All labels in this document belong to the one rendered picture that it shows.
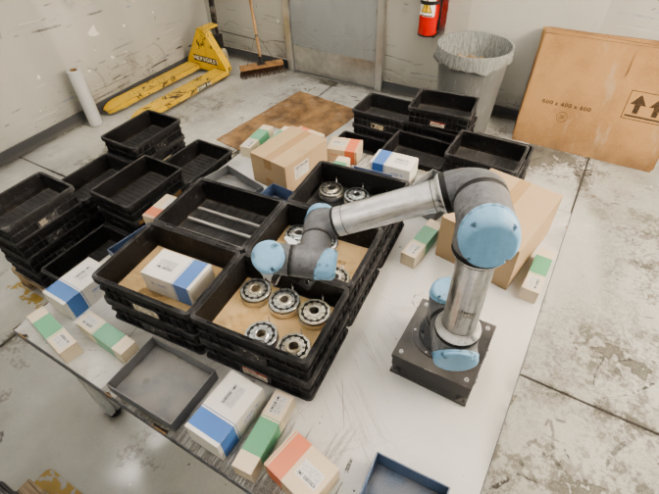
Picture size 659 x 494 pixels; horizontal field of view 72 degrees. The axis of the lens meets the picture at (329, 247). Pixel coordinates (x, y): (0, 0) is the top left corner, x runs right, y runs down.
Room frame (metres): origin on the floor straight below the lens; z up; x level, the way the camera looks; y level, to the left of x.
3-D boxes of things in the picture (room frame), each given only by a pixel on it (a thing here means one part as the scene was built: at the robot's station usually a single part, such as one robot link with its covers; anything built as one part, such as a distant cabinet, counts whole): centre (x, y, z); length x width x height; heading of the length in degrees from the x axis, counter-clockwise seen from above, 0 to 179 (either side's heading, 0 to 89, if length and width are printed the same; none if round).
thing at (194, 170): (2.37, 0.81, 0.31); 0.40 x 0.30 x 0.34; 148
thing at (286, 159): (1.87, 0.17, 0.78); 0.30 x 0.22 x 0.16; 140
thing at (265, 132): (2.14, 0.36, 0.73); 0.24 x 0.06 x 0.06; 154
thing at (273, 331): (0.81, 0.22, 0.86); 0.10 x 0.10 x 0.01
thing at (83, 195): (2.24, 1.36, 0.31); 0.40 x 0.30 x 0.34; 148
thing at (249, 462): (0.56, 0.20, 0.73); 0.24 x 0.06 x 0.06; 153
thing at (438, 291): (0.81, -0.34, 0.97); 0.13 x 0.12 x 0.14; 173
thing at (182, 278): (1.04, 0.51, 0.88); 0.20 x 0.12 x 0.09; 64
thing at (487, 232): (0.68, -0.32, 1.18); 0.15 x 0.12 x 0.55; 173
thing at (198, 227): (1.32, 0.41, 0.87); 0.40 x 0.30 x 0.11; 63
